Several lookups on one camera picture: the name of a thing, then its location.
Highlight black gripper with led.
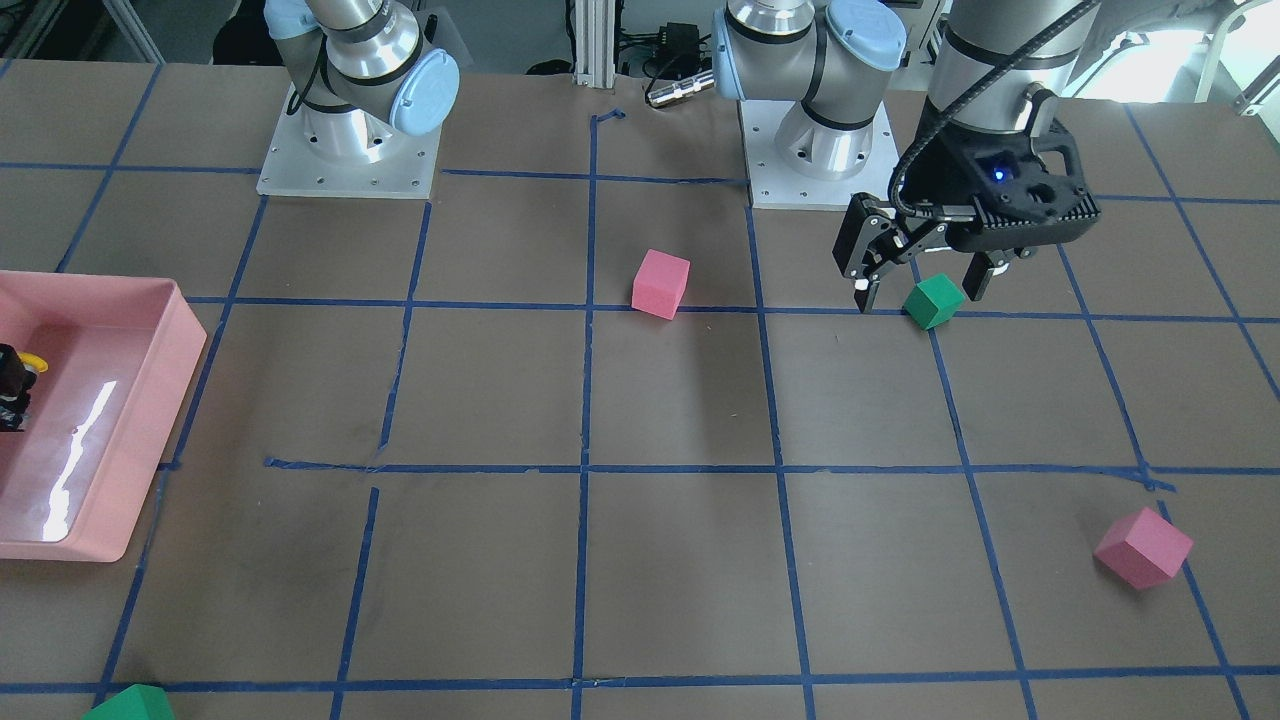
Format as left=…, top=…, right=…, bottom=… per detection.
left=833, top=97, right=1101, bottom=313

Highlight yellow push button black base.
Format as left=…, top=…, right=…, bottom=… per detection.
left=1, top=343, right=49, bottom=432

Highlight second robot arm blue caps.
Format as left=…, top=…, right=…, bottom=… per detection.
left=710, top=1, right=1101, bottom=313

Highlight robot arm with blue caps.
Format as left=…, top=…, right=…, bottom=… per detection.
left=262, top=1, right=461, bottom=136

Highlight green foam cube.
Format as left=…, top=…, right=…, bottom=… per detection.
left=902, top=274, right=968, bottom=331
left=82, top=684, right=177, bottom=720

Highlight pink foam cube centre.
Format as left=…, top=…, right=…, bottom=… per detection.
left=630, top=249, right=691, bottom=322

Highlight pink foam cube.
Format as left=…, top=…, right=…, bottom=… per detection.
left=1093, top=509, right=1194, bottom=591
left=630, top=249, right=691, bottom=322

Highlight silver metal cylinder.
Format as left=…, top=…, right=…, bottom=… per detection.
left=645, top=70, right=716, bottom=110

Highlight black power adapter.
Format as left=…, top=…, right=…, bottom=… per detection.
left=655, top=22, right=701, bottom=61

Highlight pink plastic tray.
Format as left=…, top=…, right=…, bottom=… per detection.
left=1, top=270, right=207, bottom=562

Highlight green foam cube bottom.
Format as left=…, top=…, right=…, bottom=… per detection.
left=82, top=684, right=177, bottom=720

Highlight second silver arm base plate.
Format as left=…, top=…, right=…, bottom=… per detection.
left=739, top=100, right=899, bottom=211

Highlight black coiled gripper cable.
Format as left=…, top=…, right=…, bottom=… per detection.
left=888, top=0, right=1101, bottom=217

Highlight aluminium profile post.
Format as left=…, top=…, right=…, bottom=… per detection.
left=570, top=0, right=618, bottom=90

